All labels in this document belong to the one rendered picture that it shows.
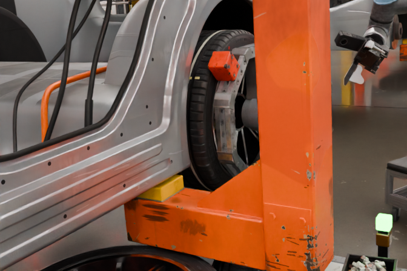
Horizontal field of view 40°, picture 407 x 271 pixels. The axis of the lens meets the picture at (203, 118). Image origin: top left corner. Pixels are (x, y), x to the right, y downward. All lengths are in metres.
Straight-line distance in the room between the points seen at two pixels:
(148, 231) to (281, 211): 0.51
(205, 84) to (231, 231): 0.56
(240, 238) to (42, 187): 0.62
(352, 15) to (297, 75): 3.13
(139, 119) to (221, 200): 0.35
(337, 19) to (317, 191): 3.10
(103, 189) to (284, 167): 0.51
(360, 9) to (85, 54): 2.14
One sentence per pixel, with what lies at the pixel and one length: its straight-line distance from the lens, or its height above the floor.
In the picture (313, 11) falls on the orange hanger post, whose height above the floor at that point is 1.27.
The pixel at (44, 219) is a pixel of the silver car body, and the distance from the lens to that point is 1.46.
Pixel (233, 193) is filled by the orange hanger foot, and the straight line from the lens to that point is 1.69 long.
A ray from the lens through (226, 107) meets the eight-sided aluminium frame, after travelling 1.97.
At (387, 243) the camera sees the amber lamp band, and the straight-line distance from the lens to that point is 1.76.
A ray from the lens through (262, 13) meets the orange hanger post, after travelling 1.50.
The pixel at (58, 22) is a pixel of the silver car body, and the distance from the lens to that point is 3.88.
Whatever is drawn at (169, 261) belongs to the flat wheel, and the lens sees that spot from 1.86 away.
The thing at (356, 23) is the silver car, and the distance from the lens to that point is 4.61.
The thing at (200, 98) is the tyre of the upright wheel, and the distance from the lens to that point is 1.97.
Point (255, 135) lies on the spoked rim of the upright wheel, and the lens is 2.41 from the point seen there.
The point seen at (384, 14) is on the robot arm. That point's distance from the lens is 1.95.
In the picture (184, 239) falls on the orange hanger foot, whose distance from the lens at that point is 1.83.
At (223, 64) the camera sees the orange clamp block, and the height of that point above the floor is 1.09.
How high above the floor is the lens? 1.35
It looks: 13 degrees down
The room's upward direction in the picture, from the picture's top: 4 degrees counter-clockwise
